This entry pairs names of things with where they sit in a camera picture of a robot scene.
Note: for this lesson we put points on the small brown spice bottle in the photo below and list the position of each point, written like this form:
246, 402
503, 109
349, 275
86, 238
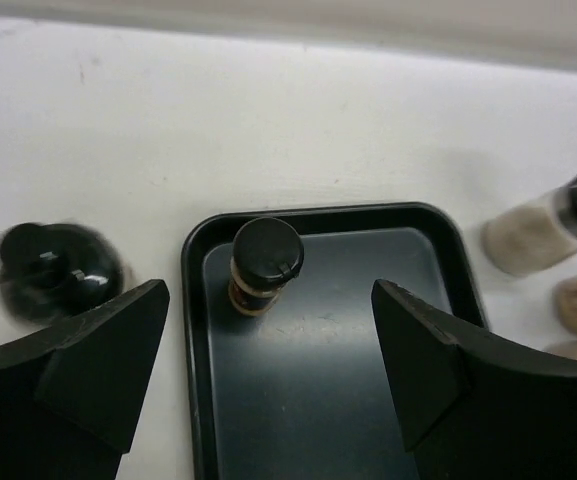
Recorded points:
267, 254

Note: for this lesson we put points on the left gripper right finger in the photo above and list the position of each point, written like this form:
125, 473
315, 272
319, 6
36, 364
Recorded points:
471, 404

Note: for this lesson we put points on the black top grinder bottle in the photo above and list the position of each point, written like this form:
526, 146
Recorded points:
50, 272

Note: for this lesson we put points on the black cap pepper grinder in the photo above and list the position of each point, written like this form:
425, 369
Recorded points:
536, 235

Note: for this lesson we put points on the black rectangular tray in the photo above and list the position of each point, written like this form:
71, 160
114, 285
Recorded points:
301, 392

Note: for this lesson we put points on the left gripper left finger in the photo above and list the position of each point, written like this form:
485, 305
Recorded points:
71, 394

